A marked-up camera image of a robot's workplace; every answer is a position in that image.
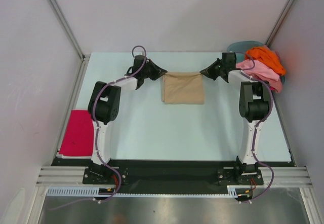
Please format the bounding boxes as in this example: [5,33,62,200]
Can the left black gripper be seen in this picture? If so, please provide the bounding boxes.
[141,59,167,81]

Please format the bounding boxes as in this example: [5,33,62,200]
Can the beige t shirt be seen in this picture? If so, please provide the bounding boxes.
[161,72,205,104]

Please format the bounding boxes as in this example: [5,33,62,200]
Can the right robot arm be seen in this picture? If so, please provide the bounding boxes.
[200,52,273,184]

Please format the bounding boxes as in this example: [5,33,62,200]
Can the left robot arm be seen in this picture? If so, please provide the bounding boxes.
[88,55,167,183]

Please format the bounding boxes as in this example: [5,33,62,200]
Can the teal plastic basket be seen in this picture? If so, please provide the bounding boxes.
[226,40,286,85]

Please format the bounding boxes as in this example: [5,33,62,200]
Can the pink t shirt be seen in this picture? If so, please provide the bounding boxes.
[236,59,283,93]

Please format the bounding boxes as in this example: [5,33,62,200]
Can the orange t shirt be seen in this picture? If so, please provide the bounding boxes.
[245,45,287,76]

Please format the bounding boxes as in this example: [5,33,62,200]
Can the folded magenta t shirt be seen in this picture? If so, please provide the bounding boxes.
[59,109,94,158]

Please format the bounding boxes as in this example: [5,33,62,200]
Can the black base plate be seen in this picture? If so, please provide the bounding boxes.
[50,158,297,195]

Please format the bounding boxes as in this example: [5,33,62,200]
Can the right aluminium frame post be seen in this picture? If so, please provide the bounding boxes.
[265,0,297,47]

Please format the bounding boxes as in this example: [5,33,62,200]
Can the aluminium frame post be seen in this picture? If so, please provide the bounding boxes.
[36,0,86,60]
[265,0,297,47]

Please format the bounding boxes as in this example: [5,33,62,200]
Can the left aluminium frame post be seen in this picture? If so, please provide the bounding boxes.
[36,0,86,60]

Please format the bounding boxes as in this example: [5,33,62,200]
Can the aluminium front rail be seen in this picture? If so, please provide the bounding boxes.
[36,166,312,188]

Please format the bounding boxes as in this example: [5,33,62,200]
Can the white slotted cable duct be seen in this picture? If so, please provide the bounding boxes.
[47,186,243,198]

